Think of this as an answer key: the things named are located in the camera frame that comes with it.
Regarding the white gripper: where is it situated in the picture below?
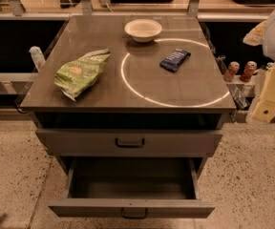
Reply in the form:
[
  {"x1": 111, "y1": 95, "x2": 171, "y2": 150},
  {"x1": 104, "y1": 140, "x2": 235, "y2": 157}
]
[{"x1": 245, "y1": 63, "x2": 275, "y2": 124}]

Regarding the grey drawer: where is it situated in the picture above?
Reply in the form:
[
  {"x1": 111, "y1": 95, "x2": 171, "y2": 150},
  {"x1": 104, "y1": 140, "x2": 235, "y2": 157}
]
[
  {"x1": 50, "y1": 157, "x2": 215, "y2": 219},
  {"x1": 36, "y1": 129, "x2": 222, "y2": 157}
]

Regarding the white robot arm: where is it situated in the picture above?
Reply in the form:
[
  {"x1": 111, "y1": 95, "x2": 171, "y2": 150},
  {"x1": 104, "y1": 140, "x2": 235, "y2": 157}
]
[{"x1": 243, "y1": 10, "x2": 275, "y2": 124}]

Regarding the grey drawer cabinet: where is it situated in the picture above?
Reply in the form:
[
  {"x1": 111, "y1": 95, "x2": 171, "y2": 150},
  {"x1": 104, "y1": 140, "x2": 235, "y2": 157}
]
[{"x1": 19, "y1": 14, "x2": 237, "y2": 159}]

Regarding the grey top drawer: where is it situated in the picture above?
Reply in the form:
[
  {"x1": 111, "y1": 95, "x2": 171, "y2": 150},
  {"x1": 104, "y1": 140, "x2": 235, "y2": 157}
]
[{"x1": 36, "y1": 129, "x2": 222, "y2": 157}]

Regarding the clear plastic holder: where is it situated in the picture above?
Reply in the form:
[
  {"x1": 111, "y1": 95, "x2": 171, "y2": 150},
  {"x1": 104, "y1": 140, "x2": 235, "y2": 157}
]
[{"x1": 216, "y1": 55, "x2": 249, "y2": 110}]

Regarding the orange-red soda can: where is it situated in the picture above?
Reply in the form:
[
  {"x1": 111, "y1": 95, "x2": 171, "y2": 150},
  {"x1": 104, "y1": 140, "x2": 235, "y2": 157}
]
[{"x1": 240, "y1": 61, "x2": 257, "y2": 82}]

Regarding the red soda can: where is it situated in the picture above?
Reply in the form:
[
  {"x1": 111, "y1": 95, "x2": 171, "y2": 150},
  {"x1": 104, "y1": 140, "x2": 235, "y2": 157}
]
[{"x1": 223, "y1": 61, "x2": 240, "y2": 82}]

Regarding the blue snack packet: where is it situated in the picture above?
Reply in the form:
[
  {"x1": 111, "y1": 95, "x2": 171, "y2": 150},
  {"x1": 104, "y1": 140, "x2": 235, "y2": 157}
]
[{"x1": 159, "y1": 49, "x2": 191, "y2": 72}]

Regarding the white bowl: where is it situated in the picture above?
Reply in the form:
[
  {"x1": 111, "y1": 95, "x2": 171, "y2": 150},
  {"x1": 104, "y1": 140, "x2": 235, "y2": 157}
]
[{"x1": 124, "y1": 19, "x2": 162, "y2": 43}]

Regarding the green chip bag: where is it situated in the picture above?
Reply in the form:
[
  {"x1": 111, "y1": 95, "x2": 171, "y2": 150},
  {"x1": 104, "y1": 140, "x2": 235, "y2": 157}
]
[{"x1": 53, "y1": 48, "x2": 111, "y2": 101}]

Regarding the white plastic bottle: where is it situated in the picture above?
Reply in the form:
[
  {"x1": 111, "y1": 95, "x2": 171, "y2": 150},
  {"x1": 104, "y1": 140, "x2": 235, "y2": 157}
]
[{"x1": 30, "y1": 46, "x2": 46, "y2": 71}]

